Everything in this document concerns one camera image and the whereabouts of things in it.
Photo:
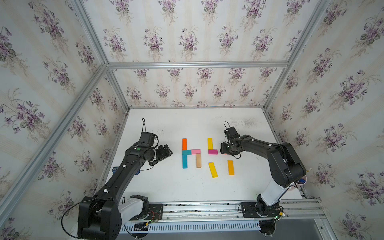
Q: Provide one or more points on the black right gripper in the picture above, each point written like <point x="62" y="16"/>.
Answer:
<point x="222" y="149"/>

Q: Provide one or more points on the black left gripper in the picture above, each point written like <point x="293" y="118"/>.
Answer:
<point x="162" y="155"/>

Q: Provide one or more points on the amber long wooden block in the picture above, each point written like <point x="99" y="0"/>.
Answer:
<point x="231" y="169"/>

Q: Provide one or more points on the teal wooden block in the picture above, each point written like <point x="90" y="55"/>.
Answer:
<point x="185" y="161"/>
<point x="187" y="152"/>

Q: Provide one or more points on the magenta wooden block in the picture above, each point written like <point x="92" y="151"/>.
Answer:
<point x="213" y="152"/>

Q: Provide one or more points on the yellow short wooden block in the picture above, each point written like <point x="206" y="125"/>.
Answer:
<point x="210" y="144"/>

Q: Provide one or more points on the orange wooden block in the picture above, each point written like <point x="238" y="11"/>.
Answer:
<point x="184" y="144"/>

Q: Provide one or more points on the yellow long wooden block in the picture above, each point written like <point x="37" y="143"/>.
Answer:
<point x="213" y="170"/>

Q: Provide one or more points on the light pink wooden block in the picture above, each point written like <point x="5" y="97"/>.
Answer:
<point x="195" y="152"/>

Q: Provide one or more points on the natural beige wooden block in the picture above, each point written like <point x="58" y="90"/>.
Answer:
<point x="198" y="161"/>

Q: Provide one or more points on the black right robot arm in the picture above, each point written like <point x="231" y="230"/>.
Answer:
<point x="286" y="167"/>

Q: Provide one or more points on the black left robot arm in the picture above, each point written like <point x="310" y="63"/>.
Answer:
<point x="101" y="216"/>

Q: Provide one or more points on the pink pen cup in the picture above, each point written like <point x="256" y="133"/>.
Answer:
<point x="301" y="181"/>

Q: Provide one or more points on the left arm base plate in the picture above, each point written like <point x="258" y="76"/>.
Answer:
<point x="155" y="213"/>

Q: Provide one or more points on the aluminium mounting rail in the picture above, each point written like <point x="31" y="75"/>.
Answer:
<point x="222" y="210"/>

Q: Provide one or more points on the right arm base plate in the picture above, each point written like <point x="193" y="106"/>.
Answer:
<point x="259" y="210"/>

